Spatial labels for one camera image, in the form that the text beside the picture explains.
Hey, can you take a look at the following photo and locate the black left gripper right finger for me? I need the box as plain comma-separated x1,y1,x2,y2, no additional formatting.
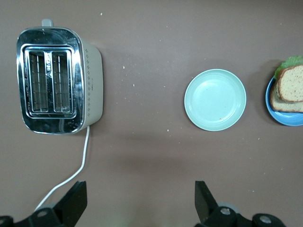
195,181,251,227

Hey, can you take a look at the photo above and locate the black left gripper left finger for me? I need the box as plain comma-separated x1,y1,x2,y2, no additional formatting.
16,181,88,227

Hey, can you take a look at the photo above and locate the brown bread slice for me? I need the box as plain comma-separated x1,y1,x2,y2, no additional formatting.
270,81,303,113
277,64,303,103

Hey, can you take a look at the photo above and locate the green lettuce leaf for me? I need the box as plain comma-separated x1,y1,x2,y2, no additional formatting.
274,55,303,80

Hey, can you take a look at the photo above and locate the light green plate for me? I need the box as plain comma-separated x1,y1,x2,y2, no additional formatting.
184,68,247,132

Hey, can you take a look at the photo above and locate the blue plate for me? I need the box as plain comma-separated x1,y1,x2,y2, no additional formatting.
265,76,303,127

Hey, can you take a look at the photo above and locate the beige chrome toaster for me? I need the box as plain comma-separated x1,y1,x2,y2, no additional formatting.
16,18,104,135

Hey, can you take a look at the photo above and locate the white toaster power cable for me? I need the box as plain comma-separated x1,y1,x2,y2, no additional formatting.
35,125,91,211

